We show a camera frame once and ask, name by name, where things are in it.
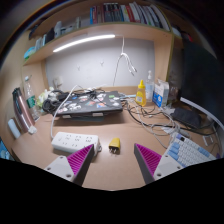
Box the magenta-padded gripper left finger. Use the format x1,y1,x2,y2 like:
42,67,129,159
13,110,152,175
43,144,95,187

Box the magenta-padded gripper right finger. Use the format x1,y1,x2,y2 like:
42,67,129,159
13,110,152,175
133,143,184,185

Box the yellow charger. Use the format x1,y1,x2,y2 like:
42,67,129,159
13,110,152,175
108,137,122,155

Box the white power strip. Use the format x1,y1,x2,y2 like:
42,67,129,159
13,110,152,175
50,131,102,158

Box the white and blue keyboard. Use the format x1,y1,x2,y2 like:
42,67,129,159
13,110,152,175
165,132,218,168

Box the grey laptop stand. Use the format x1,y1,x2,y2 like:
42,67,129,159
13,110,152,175
61,111,109,122

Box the small white block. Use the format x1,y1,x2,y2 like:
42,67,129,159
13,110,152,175
27,125,38,135

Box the black sticker-covered laptop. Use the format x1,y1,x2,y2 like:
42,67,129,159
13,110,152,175
54,90,124,117

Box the black pouch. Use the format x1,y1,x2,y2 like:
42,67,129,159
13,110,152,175
171,106,202,129

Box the black headphones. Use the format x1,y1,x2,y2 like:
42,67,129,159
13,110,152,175
42,89,69,114

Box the yellow squeeze bottle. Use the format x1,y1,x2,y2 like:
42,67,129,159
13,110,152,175
135,79,147,107

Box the blue and white box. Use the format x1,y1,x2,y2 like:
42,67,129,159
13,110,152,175
152,79,170,108

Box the clear pump bottle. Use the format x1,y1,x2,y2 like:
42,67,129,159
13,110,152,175
145,69,155,103

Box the white green crumpled bag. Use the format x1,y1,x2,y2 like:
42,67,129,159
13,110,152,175
35,88,56,108

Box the clear green-label water bottle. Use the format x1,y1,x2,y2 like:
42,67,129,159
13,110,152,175
23,75,41,122

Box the black monitor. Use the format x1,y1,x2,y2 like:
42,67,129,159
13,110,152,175
179,41,224,124

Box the white LED light bar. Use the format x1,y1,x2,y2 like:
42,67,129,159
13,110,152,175
52,33,117,54

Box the wooden shelf unit with books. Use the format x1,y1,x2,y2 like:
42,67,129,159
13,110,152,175
23,1,191,66

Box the tangled desk cables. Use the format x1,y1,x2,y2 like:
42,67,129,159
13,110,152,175
121,98,188,149

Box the white power strip cable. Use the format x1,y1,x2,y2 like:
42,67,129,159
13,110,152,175
49,84,79,140

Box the black cable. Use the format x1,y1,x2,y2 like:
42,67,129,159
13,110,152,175
71,87,105,100

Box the white wall outlet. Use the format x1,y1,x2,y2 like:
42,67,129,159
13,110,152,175
52,76,64,89

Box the white hanging charging cable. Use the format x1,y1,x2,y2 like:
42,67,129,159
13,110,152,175
112,34,138,88

